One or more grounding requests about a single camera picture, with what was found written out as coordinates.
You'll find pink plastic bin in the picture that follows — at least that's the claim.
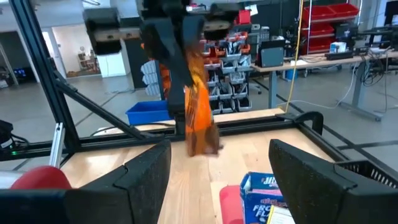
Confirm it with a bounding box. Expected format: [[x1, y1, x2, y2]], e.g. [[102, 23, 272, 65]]
[[219, 185, 246, 224]]

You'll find orange brown taco seasoning packet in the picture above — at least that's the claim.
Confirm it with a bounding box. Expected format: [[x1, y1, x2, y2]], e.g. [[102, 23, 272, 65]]
[[157, 43, 223, 157]]

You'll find grey-legged wooden desk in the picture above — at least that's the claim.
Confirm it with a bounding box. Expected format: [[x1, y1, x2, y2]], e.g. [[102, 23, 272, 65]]
[[251, 49, 398, 123]]

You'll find black power supply box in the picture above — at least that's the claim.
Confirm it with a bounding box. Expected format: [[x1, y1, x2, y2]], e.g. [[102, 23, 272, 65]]
[[0, 119, 16, 154]]

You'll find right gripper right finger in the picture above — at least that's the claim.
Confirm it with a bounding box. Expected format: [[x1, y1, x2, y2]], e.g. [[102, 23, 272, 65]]
[[269, 139, 357, 224]]

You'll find yellow hanging cable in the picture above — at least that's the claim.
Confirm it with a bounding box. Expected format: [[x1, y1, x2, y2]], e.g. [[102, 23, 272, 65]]
[[284, 0, 305, 114]]

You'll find silver aluminium extrusion post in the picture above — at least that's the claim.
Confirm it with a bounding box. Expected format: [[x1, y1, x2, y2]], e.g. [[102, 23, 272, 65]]
[[49, 122, 67, 169]]

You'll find rack of small parts bins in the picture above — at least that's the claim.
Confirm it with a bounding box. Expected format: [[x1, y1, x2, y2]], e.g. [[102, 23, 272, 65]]
[[198, 29, 261, 113]]

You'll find black plastic mesh basket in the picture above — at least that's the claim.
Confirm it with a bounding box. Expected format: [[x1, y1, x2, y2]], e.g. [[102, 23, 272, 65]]
[[334, 159, 398, 190]]

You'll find grey monitor back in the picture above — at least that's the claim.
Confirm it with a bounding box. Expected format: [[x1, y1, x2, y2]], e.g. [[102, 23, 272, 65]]
[[257, 39, 285, 68]]

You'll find black aluminium table frame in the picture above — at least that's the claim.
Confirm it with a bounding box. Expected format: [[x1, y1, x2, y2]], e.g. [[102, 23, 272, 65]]
[[0, 0, 353, 163]]

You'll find blue Frosted Flakes cereal box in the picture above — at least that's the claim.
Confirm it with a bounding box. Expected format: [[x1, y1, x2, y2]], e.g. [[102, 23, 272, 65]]
[[239, 172, 296, 224]]

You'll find shelf with red bins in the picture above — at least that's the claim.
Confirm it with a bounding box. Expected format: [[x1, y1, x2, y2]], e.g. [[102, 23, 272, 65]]
[[302, 2, 361, 56]]

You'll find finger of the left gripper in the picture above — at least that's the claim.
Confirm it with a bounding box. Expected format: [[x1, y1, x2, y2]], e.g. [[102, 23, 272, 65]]
[[142, 16, 194, 114], [183, 14, 206, 52]]

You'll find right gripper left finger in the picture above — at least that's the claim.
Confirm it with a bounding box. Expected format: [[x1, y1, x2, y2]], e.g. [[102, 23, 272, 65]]
[[65, 139, 172, 224]]

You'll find white cabinet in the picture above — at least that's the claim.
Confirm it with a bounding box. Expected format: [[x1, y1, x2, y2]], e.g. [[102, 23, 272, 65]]
[[96, 52, 127, 78]]

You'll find blue plastic tub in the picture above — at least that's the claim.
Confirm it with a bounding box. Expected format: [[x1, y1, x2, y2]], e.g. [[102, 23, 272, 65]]
[[125, 100, 174, 126]]

